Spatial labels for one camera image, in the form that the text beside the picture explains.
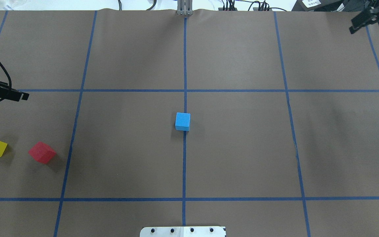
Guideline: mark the red block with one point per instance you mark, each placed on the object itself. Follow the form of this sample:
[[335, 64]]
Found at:
[[42, 153]]

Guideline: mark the blue block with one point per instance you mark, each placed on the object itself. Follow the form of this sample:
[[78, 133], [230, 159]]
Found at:
[[182, 121]]

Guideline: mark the black cardboard box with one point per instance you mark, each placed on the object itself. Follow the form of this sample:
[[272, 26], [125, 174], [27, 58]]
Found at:
[[319, 5]]

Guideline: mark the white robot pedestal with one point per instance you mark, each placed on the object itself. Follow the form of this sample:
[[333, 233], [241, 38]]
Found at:
[[184, 231]]

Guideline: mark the aluminium frame post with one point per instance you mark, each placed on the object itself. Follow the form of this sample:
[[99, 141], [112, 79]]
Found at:
[[184, 7]]

